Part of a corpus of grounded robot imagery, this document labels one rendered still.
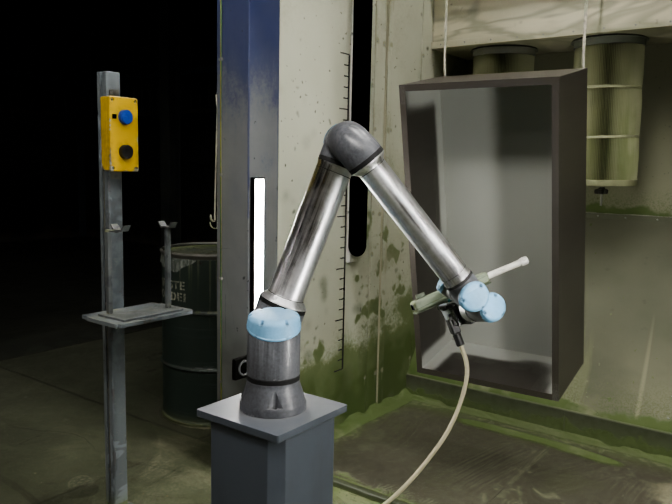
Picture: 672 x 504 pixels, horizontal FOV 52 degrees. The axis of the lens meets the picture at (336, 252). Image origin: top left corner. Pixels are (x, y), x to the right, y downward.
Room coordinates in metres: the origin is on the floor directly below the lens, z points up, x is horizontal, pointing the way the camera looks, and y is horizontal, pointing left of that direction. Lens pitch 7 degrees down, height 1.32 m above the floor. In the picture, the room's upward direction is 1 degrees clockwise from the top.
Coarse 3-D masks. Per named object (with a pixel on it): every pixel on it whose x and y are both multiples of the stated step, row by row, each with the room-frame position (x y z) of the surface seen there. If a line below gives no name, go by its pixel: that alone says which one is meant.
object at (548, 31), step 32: (448, 0) 3.83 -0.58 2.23; (480, 0) 3.72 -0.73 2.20; (512, 0) 3.61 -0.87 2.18; (544, 0) 3.51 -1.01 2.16; (576, 0) 3.42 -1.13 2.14; (608, 0) 3.33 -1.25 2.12; (640, 0) 3.25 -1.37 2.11; (448, 32) 3.83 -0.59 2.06; (480, 32) 3.71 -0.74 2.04; (512, 32) 3.61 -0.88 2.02; (544, 32) 3.50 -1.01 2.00; (576, 32) 3.40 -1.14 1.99; (608, 32) 3.33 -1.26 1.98; (640, 32) 3.32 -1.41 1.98
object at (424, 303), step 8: (512, 264) 2.50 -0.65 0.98; (520, 264) 2.51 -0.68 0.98; (488, 272) 2.48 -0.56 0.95; (496, 272) 2.48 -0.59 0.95; (504, 272) 2.49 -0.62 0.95; (480, 280) 2.44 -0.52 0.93; (488, 280) 2.45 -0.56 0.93; (416, 296) 2.39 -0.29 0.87; (424, 296) 2.40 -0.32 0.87; (432, 296) 2.39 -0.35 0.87; (440, 296) 2.39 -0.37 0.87; (416, 304) 2.37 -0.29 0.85; (424, 304) 2.37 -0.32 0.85; (432, 304) 2.38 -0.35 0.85; (440, 304) 2.40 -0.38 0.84; (416, 312) 2.38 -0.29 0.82; (448, 320) 2.40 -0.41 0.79; (456, 328) 2.39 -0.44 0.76; (456, 336) 2.39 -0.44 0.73; (456, 344) 2.40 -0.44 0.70
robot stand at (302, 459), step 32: (224, 416) 1.80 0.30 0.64; (320, 416) 1.81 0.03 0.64; (224, 448) 1.80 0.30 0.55; (256, 448) 1.73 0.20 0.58; (288, 448) 1.72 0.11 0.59; (320, 448) 1.83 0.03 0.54; (224, 480) 1.80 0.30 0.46; (256, 480) 1.73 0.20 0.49; (288, 480) 1.72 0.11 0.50; (320, 480) 1.83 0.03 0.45
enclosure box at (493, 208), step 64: (448, 128) 2.94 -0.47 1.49; (512, 128) 2.78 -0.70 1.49; (576, 128) 2.50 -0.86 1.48; (448, 192) 2.99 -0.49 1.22; (512, 192) 2.83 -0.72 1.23; (576, 192) 2.55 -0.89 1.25; (512, 256) 2.88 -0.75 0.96; (576, 256) 2.60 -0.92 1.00; (512, 320) 2.93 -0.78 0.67; (576, 320) 2.65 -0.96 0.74; (512, 384) 2.66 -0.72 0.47
